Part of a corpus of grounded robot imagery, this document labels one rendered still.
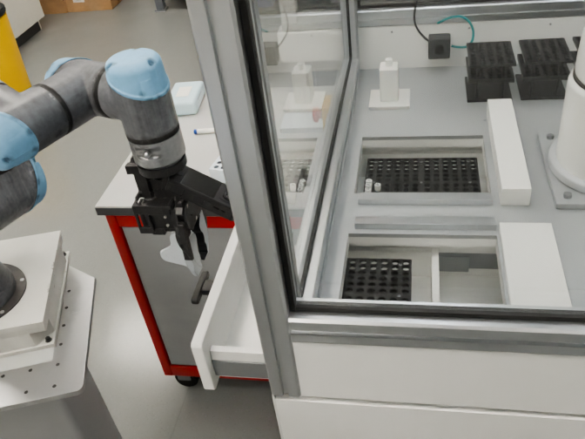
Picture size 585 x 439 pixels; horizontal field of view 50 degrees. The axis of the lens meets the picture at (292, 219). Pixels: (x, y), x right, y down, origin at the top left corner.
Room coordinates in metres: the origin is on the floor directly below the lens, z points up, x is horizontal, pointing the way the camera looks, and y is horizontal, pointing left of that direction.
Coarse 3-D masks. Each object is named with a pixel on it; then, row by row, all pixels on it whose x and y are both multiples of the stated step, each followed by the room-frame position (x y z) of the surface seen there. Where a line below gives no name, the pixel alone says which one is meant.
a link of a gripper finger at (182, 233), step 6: (180, 216) 0.76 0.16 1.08; (180, 222) 0.75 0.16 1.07; (180, 228) 0.74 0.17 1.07; (186, 228) 0.75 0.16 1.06; (180, 234) 0.74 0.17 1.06; (186, 234) 0.75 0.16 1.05; (180, 240) 0.74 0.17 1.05; (186, 240) 0.74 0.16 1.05; (180, 246) 0.74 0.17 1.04; (186, 246) 0.74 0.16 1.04; (186, 252) 0.74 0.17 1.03; (186, 258) 0.75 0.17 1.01; (192, 258) 0.74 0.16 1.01
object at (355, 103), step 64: (256, 0) 0.52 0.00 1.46; (320, 0) 0.51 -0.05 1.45; (384, 0) 0.50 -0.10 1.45; (448, 0) 0.48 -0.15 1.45; (512, 0) 0.47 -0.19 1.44; (576, 0) 0.46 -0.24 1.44; (320, 64) 0.51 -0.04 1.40; (384, 64) 0.50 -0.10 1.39; (448, 64) 0.48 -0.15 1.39; (512, 64) 0.47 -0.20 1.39; (576, 64) 0.46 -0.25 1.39; (320, 128) 0.51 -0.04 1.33; (384, 128) 0.50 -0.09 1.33; (448, 128) 0.48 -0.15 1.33; (512, 128) 0.47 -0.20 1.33; (576, 128) 0.46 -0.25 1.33; (320, 192) 0.51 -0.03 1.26; (384, 192) 0.50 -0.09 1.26; (448, 192) 0.48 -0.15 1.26; (512, 192) 0.47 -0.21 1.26; (576, 192) 0.45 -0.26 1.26; (320, 256) 0.51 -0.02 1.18; (384, 256) 0.50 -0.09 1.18; (448, 256) 0.48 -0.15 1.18; (512, 256) 0.47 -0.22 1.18; (576, 256) 0.45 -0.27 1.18
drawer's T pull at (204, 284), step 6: (204, 276) 0.81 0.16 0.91; (198, 282) 0.79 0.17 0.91; (204, 282) 0.79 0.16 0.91; (210, 282) 0.79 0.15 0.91; (198, 288) 0.78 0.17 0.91; (204, 288) 0.78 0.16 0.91; (210, 288) 0.78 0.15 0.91; (192, 294) 0.77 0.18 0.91; (198, 294) 0.77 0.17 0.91; (204, 294) 0.77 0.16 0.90; (192, 300) 0.76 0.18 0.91; (198, 300) 0.76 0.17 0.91
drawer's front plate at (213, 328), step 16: (224, 256) 0.83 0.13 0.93; (240, 256) 0.87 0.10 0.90; (224, 272) 0.79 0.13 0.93; (240, 272) 0.85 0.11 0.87; (224, 288) 0.76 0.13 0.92; (240, 288) 0.83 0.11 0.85; (208, 304) 0.72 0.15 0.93; (224, 304) 0.75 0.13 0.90; (208, 320) 0.69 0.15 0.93; (224, 320) 0.73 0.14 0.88; (208, 336) 0.67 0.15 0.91; (224, 336) 0.72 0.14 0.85; (192, 352) 0.64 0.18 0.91; (208, 352) 0.65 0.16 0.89; (208, 368) 0.64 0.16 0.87; (208, 384) 0.64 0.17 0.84
